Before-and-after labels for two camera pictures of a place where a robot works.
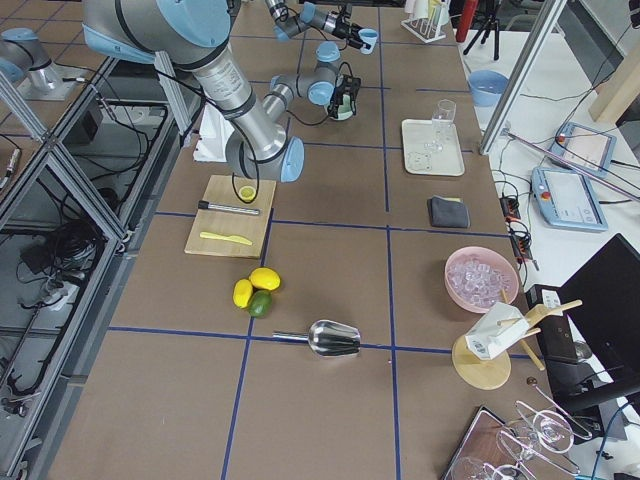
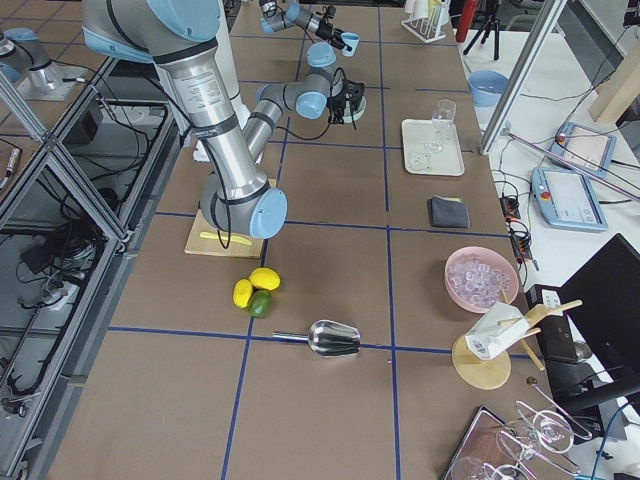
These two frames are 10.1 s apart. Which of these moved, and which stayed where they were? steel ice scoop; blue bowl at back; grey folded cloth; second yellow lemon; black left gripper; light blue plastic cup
Moved: light blue plastic cup; black left gripper
Stayed: grey folded cloth; second yellow lemon; blue bowl at back; steel ice scoop
